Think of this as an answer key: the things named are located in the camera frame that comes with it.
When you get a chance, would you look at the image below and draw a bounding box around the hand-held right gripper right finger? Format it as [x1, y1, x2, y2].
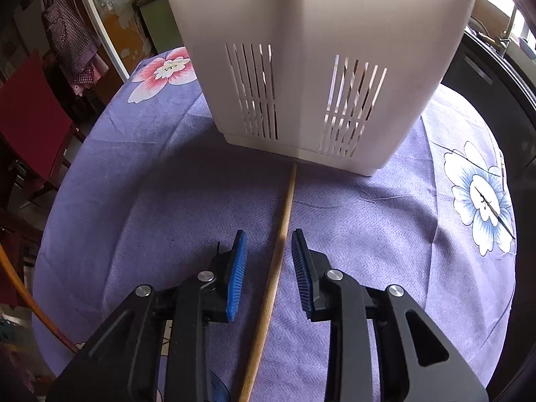
[292, 229, 488, 402]

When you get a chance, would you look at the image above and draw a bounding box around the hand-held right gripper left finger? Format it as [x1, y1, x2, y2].
[46, 230, 249, 402]

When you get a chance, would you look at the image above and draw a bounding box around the light bamboo chopstick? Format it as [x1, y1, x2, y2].
[238, 162, 299, 402]

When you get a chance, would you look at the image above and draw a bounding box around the white slotted utensil holder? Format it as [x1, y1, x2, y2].
[158, 0, 478, 177]

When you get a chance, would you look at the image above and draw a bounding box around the purple floral tablecloth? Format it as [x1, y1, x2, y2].
[31, 46, 518, 402]

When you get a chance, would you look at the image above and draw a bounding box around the thin orange wooden rod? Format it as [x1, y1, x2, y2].
[0, 243, 80, 354]

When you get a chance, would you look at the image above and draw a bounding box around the black kitchen counter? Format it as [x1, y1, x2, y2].
[440, 29, 536, 218]

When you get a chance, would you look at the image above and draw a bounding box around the red wooden chair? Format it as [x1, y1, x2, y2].
[0, 50, 86, 206]

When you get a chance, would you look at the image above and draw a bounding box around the green kitchen cabinet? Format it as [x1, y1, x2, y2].
[134, 0, 179, 57]

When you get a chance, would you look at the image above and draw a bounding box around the floral frosted glass door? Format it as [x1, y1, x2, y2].
[79, 0, 168, 80]

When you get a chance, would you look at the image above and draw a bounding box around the checkered hanging cloth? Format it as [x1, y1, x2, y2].
[40, 0, 109, 97]

